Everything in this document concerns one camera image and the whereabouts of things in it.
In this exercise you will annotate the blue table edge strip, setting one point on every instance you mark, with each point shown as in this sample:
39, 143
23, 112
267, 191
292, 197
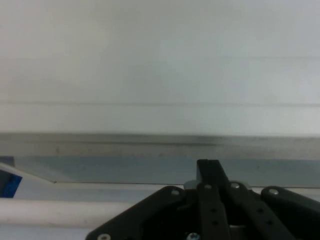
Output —
11, 186

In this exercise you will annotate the white toaster oven body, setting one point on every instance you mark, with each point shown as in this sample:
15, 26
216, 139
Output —
150, 62

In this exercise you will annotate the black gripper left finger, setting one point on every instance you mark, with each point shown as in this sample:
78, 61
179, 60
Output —
155, 215

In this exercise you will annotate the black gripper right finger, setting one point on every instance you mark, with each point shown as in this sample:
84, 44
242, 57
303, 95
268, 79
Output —
275, 215

